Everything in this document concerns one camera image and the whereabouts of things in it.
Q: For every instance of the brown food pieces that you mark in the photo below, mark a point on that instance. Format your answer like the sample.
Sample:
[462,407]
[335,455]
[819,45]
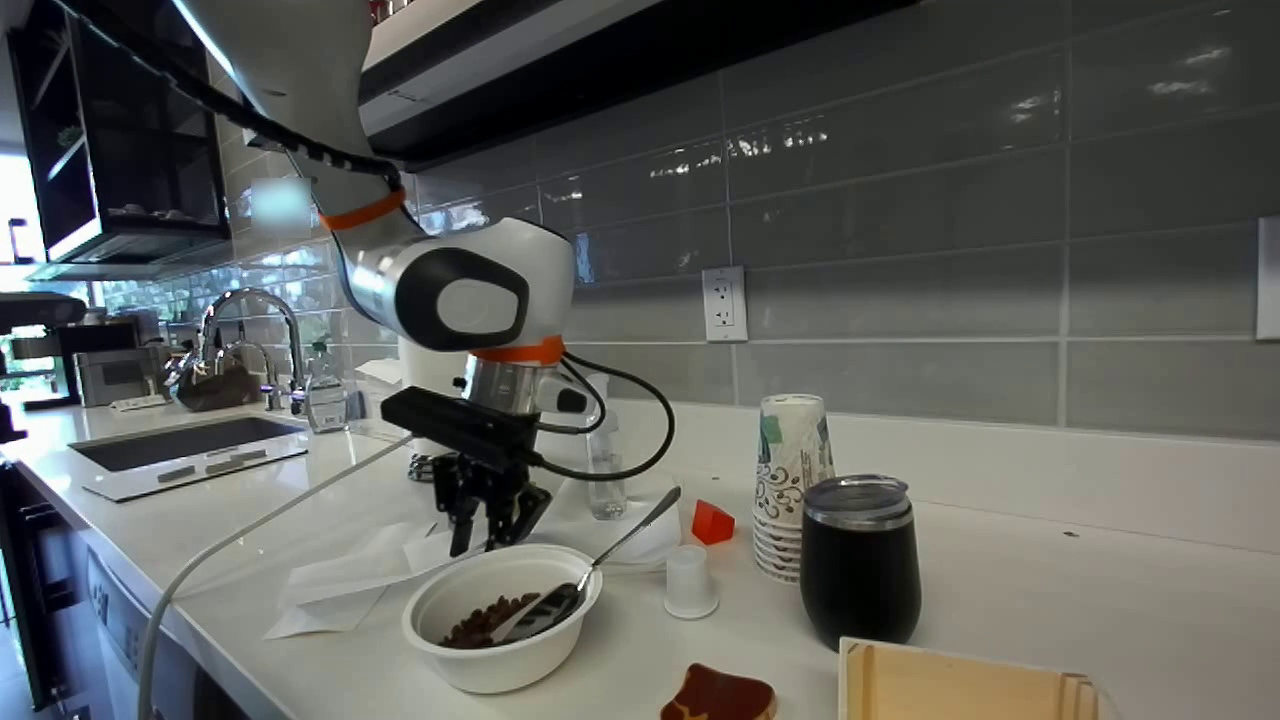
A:
[481,621]

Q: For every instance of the white cloth towel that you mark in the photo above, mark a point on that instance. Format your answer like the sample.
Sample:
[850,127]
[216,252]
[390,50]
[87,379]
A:
[355,586]

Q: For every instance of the black wall cabinet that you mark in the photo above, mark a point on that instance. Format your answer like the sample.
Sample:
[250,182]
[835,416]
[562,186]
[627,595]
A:
[132,162]

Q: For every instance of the white wall outlet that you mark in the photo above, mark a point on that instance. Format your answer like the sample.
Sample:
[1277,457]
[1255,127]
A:
[727,305]

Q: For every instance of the black corrugated conduit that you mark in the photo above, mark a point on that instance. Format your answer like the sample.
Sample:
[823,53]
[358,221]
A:
[201,96]

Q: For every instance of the clear drinking glass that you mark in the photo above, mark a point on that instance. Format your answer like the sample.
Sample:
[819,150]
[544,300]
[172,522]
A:
[325,403]

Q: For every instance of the patterned paper cup stack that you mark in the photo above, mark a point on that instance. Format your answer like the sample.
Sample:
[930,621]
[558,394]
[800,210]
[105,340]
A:
[789,464]

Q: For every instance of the chrome faucet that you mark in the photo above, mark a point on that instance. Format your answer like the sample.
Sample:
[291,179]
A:
[285,324]

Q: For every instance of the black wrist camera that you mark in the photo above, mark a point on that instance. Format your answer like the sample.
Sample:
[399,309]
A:
[454,426]

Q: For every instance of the dark base cabinet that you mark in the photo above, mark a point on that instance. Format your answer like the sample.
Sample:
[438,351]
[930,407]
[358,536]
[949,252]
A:
[52,600]

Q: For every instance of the countertop sink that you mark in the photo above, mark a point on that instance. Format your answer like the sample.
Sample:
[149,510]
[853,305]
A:
[180,447]

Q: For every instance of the toast slice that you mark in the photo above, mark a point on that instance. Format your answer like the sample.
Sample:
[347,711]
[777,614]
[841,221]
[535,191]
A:
[719,698]

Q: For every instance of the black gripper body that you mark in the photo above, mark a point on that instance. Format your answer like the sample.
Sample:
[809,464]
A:
[485,481]

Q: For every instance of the black tumbler with lid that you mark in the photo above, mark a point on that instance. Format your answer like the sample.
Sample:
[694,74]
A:
[861,573]

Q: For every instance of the white bowl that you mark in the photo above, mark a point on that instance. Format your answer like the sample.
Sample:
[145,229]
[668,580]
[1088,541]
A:
[503,667]

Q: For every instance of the metal spoon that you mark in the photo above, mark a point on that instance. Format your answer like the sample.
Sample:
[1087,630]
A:
[544,609]

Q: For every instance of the small white cup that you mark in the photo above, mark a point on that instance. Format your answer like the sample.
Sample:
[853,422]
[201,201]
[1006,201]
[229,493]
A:
[691,586]

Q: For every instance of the white switch plate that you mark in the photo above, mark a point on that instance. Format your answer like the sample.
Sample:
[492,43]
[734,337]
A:
[1269,277]

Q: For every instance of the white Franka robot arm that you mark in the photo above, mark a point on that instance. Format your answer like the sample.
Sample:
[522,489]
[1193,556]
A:
[467,295]

